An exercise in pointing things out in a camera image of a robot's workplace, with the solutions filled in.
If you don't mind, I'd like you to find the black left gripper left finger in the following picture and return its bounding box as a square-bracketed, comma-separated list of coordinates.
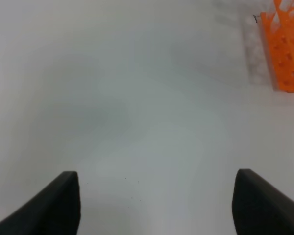
[0, 171, 81, 235]

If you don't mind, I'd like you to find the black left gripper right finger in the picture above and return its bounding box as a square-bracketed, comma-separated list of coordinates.
[232, 169, 294, 235]

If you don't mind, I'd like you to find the orange test tube rack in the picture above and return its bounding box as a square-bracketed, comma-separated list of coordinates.
[259, 0, 294, 93]

